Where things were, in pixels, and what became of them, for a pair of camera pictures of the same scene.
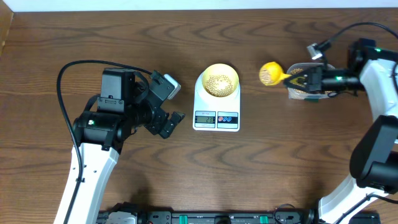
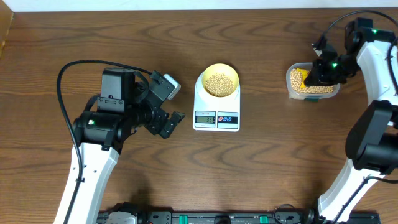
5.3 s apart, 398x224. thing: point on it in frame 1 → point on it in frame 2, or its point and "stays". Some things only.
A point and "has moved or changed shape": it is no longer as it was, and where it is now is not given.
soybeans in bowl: (219, 85) stays
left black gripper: (155, 124) stays
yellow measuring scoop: (272, 73) has moved or changed shape
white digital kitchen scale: (213, 114) stays
